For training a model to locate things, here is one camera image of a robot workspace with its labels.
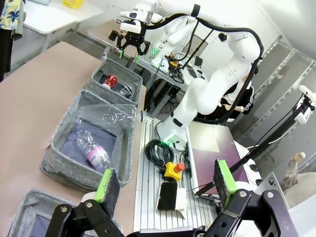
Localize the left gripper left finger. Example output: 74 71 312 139
49 168 124 237

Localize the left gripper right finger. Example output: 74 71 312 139
204 159 291 237

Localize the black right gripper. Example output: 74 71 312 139
116 29 151 63

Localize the small pink-label plastic bottle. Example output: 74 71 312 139
76 127 112 173

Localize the crushed red can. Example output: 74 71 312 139
102 74 118 90

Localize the crushed blue white can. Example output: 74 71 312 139
118 84 133 98

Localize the grey fabric basket labelled Can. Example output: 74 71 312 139
84 58 144 107

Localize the grey fabric basket labelled Plastic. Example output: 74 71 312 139
39 89 138 194

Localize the grey fabric basket labelled Bottle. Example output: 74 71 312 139
4 188 122 237

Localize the yellow emergency stop button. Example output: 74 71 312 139
164 54 179 69
161 161 186 183

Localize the small white box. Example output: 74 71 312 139
172 188 188 212

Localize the black tripod pole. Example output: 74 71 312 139
193 93 312 198

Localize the black smartphone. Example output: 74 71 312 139
157 182 179 211

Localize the large clear plastic bottle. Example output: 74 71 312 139
75 103 149 139

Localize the yellow box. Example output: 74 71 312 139
62 0 86 9

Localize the person in beige top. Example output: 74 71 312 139
282 151 316 208

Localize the white work table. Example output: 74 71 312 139
23 0 105 35

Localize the person in black tracksuit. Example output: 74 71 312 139
216 73 255 122

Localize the person in yellow pineapple shirt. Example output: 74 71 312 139
0 0 27 82

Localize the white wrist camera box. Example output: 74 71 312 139
119 10 143 33

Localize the flat screen with white frame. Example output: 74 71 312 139
185 121 250 196

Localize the aluminium slotted base plate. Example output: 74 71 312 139
133 115 216 233

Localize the coiled black cable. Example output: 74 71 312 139
145 138 175 167

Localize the white camera on pole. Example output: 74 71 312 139
294 84 316 124

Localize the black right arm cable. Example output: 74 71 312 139
144 17 264 124

